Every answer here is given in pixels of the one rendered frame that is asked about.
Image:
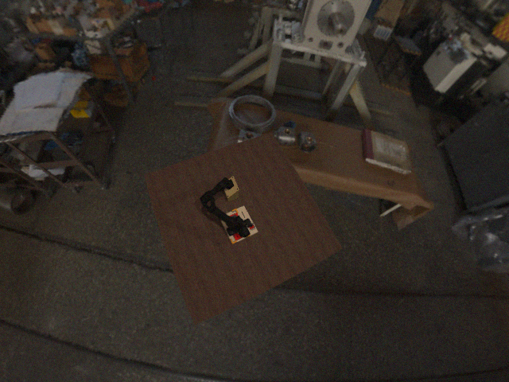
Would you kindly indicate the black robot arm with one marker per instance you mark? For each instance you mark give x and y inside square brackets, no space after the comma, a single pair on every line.
[234,223]

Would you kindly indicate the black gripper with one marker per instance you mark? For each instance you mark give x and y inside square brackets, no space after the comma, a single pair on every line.
[246,223]

